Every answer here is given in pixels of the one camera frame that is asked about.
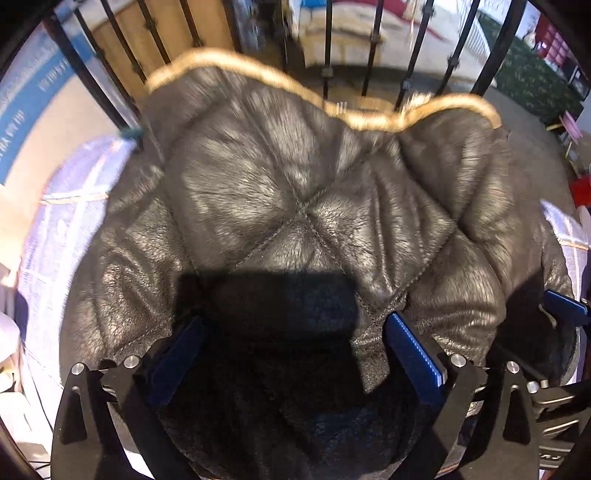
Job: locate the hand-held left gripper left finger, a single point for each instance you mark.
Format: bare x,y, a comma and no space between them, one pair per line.
178,364

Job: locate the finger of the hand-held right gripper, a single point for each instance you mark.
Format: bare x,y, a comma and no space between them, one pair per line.
565,305

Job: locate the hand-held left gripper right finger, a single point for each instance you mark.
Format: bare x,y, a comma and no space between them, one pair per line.
411,355

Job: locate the black quilted fur-trimmed jacket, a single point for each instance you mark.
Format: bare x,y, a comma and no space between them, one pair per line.
300,207

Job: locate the red cloth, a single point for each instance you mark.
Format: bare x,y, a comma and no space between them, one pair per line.
582,191

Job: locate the pink chair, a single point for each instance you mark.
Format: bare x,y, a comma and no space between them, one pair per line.
571,129

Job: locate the blue plaid blanket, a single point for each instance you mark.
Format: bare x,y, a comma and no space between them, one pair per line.
69,217

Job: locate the dark green patterned cloth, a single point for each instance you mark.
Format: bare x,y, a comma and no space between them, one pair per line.
531,78

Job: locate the blue and white banner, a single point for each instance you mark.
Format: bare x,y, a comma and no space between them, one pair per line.
27,106

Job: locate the black metal railing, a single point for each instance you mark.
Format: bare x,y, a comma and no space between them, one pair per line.
374,46

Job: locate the wooden board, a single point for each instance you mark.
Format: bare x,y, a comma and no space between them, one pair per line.
138,46

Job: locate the cream bed with red cover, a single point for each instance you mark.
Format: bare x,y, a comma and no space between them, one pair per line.
346,27

